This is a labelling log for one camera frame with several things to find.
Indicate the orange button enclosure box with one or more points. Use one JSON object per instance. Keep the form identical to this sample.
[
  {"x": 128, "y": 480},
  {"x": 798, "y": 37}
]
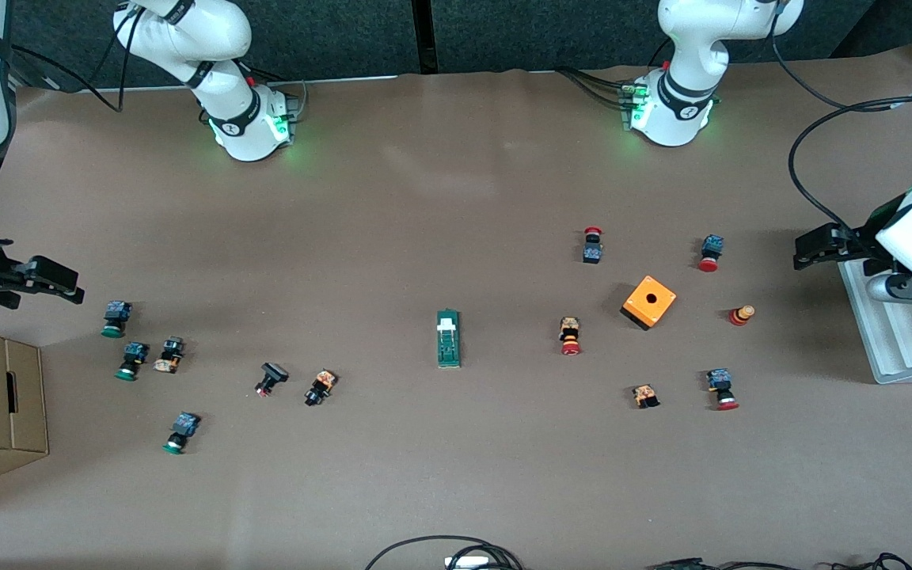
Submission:
[{"x": 662, "y": 294}]

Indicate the beige contact block switch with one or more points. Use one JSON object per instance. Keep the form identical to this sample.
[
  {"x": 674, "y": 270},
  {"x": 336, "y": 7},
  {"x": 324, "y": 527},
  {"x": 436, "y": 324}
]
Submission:
[{"x": 171, "y": 348}]

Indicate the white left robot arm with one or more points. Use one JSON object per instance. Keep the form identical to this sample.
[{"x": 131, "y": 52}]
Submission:
[{"x": 678, "y": 79}]

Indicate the red emergency button orange block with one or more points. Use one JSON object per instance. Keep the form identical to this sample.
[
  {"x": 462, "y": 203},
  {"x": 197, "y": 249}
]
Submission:
[{"x": 570, "y": 328}]

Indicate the brown paper table cover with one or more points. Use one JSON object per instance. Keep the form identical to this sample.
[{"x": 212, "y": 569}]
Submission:
[{"x": 456, "y": 475}]

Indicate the black panel divider post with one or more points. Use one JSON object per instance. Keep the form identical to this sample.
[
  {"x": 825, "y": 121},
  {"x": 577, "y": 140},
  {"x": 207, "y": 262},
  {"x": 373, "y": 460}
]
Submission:
[{"x": 424, "y": 36}]

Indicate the black button orange block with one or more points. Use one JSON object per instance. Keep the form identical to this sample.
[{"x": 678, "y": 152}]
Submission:
[{"x": 321, "y": 385}]

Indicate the white plug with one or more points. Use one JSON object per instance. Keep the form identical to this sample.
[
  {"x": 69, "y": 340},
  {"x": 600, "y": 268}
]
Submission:
[{"x": 468, "y": 563}]

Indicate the white ridged tray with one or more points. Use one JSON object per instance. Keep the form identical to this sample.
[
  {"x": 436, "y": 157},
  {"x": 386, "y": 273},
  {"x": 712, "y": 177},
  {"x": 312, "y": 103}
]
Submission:
[{"x": 907, "y": 340}]

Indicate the small orange contact block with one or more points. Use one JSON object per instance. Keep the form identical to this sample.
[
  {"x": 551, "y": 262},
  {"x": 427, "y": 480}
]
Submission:
[{"x": 645, "y": 394}]

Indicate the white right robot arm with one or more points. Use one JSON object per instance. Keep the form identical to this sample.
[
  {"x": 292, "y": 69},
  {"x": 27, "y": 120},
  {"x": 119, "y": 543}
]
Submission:
[{"x": 242, "y": 119}]

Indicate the red yellow button head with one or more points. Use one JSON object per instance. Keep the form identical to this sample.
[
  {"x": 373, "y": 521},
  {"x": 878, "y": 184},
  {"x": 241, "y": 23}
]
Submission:
[{"x": 739, "y": 317}]

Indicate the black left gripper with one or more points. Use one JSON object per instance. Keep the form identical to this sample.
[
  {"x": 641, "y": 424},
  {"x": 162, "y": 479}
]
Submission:
[{"x": 856, "y": 241}]

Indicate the green push button blue block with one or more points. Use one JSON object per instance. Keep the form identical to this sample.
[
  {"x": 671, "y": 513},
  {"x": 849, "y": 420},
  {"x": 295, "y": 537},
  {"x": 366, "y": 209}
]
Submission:
[
  {"x": 134, "y": 354},
  {"x": 184, "y": 425},
  {"x": 117, "y": 310}
]

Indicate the red emergency button blue block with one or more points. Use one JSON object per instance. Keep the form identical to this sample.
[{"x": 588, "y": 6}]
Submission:
[
  {"x": 712, "y": 245},
  {"x": 592, "y": 253},
  {"x": 719, "y": 380}
]

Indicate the black push button red tip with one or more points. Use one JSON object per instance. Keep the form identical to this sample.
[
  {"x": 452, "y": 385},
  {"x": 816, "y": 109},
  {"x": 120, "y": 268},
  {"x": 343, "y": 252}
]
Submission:
[{"x": 274, "y": 372}]

